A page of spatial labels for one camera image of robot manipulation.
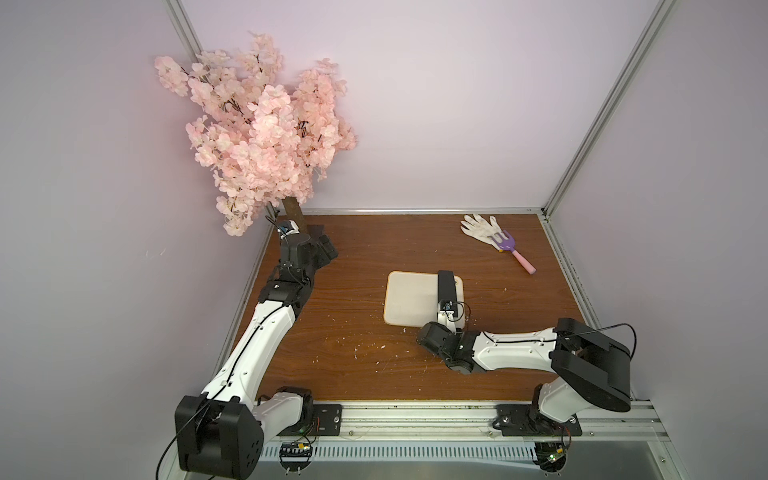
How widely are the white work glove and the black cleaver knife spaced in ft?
0.71

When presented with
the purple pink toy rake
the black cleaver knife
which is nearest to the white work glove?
the purple pink toy rake

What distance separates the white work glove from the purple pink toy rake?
0.01 m

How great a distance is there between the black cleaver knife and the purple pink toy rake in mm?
236

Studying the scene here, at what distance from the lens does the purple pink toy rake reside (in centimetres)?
103

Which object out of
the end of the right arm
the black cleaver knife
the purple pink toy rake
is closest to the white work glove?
the purple pink toy rake

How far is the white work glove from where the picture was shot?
1126 mm
